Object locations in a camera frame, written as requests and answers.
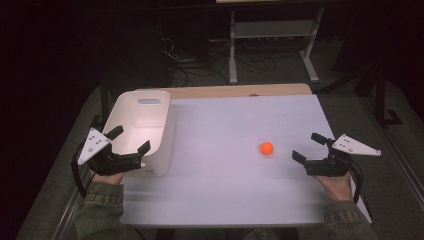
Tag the white board mat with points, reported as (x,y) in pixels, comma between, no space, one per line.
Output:
(216,186)

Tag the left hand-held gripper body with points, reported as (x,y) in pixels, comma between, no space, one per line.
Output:
(110,163)

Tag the wooden table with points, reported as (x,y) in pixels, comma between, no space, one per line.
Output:
(216,90)

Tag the black metal stand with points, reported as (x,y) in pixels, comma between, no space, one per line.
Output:
(104,100)
(381,100)

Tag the person's right hand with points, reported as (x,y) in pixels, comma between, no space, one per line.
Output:
(336,188)

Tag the orange ball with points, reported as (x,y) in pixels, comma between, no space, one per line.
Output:
(266,148)

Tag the white plastic basket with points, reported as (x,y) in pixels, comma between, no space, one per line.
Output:
(143,116)

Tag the aluminium rail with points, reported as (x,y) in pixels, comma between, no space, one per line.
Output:
(68,216)
(403,160)

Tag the person's left hand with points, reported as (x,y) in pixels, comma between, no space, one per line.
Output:
(108,179)

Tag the white metal stand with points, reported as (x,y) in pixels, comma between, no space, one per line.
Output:
(271,30)

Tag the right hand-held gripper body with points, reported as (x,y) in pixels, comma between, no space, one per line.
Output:
(333,166)

